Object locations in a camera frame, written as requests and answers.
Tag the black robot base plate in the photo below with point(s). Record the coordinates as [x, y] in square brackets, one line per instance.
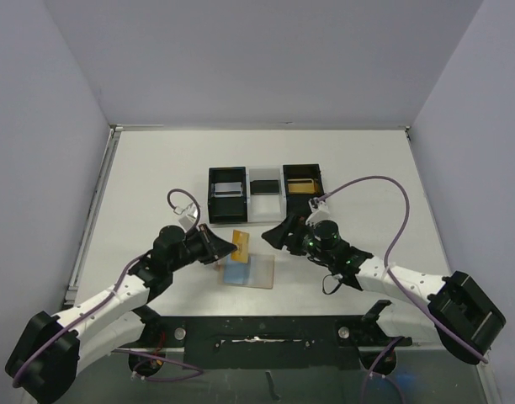
[266, 342]

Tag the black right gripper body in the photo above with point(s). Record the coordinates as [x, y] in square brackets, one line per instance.
[294, 236]

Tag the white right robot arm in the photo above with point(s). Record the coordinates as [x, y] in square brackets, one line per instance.
[466, 319]

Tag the black tray compartment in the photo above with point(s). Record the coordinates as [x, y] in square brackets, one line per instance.
[227, 210]
[298, 204]

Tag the black right tray compartment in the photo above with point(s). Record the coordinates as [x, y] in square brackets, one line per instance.
[298, 204]

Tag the black card in tray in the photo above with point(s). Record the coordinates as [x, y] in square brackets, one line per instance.
[264, 187]

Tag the aluminium table edge rail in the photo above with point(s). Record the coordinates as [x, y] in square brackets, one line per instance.
[93, 210]

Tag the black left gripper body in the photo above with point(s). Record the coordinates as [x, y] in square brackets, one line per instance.
[191, 252]

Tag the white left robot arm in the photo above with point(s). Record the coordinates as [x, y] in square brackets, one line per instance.
[53, 349]

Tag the silver card in tray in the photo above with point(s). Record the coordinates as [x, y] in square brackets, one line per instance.
[228, 190]

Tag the white middle tray compartment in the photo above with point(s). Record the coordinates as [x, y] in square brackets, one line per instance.
[265, 208]

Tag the black left tray compartment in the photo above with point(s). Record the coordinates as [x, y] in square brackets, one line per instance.
[227, 210]

